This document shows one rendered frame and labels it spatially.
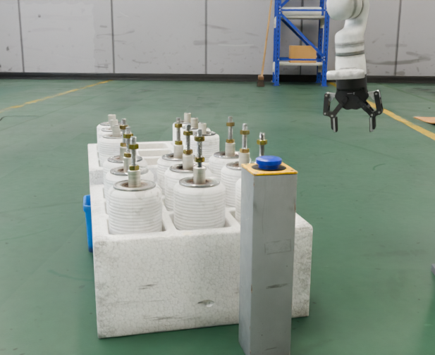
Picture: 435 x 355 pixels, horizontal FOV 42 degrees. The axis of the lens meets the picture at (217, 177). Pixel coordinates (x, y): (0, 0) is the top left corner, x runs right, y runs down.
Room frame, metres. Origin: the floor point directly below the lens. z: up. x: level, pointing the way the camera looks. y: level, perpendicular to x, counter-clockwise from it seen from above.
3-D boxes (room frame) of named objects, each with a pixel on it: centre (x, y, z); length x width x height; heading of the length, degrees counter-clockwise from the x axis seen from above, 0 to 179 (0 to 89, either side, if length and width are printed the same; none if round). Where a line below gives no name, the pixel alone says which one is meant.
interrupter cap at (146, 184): (0.99, 0.15, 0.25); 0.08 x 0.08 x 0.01
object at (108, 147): (1.52, 0.27, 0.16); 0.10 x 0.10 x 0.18
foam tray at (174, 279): (1.13, 0.06, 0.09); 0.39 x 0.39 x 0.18; 13
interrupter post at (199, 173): (1.01, 0.03, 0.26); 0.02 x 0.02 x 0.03
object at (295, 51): (7.03, -1.02, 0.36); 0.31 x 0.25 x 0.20; 87
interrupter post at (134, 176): (0.99, 0.15, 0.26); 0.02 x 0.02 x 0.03
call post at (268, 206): (0.86, -0.08, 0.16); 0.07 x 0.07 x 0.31; 13
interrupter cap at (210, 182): (1.01, 0.03, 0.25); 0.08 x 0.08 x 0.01
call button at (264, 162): (0.86, -0.08, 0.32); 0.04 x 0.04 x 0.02
